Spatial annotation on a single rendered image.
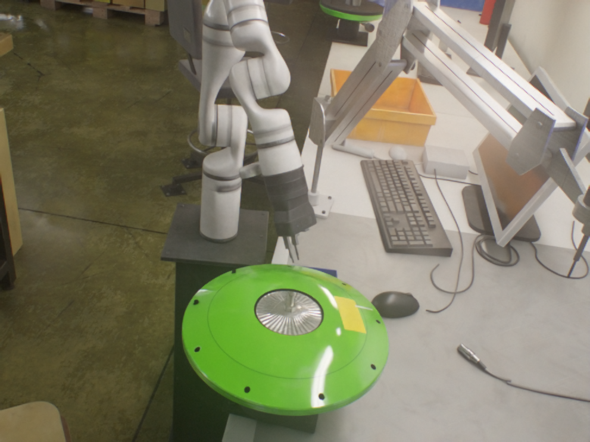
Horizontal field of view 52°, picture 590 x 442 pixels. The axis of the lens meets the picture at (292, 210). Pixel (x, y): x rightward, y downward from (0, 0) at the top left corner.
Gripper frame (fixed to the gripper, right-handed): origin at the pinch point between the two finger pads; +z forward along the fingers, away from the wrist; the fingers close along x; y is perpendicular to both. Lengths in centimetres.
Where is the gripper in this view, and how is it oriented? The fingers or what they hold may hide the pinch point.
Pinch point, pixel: (295, 260)
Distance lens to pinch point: 115.9
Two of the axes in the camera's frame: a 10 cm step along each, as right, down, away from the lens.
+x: 6.7, -3.2, 6.7
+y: 7.1, -0.1, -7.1
